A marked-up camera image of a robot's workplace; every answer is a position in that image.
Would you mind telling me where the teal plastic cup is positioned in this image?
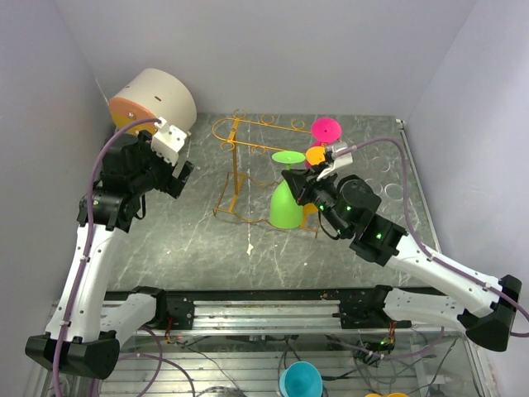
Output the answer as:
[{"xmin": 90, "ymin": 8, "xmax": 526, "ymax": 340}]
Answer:
[{"xmin": 279, "ymin": 361, "xmax": 323, "ymax": 397}]

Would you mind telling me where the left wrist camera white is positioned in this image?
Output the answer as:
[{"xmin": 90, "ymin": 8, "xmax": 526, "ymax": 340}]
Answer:
[{"xmin": 150, "ymin": 117, "xmax": 188, "ymax": 166}]

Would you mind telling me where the gold wire wine glass rack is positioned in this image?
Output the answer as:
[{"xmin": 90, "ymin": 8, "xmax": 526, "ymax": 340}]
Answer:
[{"xmin": 212, "ymin": 109, "xmax": 326, "ymax": 230}]

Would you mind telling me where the pink plastic wine glass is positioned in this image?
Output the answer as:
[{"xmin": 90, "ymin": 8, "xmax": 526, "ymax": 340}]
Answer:
[{"xmin": 307, "ymin": 117, "xmax": 342, "ymax": 150}]

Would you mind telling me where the white cylindrical bread box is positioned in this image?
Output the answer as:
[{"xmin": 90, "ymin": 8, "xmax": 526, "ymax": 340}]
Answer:
[{"xmin": 108, "ymin": 68, "xmax": 197, "ymax": 137}]

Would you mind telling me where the orange plastic wine glass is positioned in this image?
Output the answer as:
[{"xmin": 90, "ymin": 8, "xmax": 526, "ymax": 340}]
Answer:
[{"xmin": 303, "ymin": 146, "xmax": 325, "ymax": 218}]

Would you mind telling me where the orange cup below table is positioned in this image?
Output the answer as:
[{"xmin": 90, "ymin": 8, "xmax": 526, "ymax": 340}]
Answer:
[{"xmin": 365, "ymin": 392, "xmax": 408, "ymax": 397}]

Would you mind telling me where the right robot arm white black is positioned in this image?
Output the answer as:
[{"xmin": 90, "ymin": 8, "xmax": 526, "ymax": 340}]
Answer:
[{"xmin": 282, "ymin": 169, "xmax": 522, "ymax": 352}]

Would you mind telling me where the green plastic wine glass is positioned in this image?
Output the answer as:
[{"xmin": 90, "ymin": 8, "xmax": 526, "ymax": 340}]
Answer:
[{"xmin": 269, "ymin": 151, "xmax": 305, "ymax": 229}]

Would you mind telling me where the aluminium rail frame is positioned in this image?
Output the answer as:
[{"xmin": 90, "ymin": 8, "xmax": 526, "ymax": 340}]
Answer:
[{"xmin": 98, "ymin": 299, "xmax": 476, "ymax": 336}]

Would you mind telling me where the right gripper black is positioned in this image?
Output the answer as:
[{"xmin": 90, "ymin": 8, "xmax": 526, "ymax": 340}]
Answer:
[{"xmin": 284, "ymin": 160, "xmax": 350, "ymax": 237}]

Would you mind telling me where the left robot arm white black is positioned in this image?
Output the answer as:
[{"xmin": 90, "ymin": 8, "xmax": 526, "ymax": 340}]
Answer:
[{"xmin": 25, "ymin": 130, "xmax": 193, "ymax": 380}]

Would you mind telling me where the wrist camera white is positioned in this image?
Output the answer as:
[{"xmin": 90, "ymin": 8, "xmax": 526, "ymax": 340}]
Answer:
[
  {"xmin": 150, "ymin": 117, "xmax": 188, "ymax": 166},
  {"xmin": 317, "ymin": 142, "xmax": 355, "ymax": 181}
]

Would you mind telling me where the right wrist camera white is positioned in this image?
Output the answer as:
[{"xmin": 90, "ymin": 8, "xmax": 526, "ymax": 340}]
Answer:
[{"xmin": 317, "ymin": 142, "xmax": 355, "ymax": 181}]

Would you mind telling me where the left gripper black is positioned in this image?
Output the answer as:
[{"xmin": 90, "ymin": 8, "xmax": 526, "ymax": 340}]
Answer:
[{"xmin": 130, "ymin": 129, "xmax": 193, "ymax": 198}]

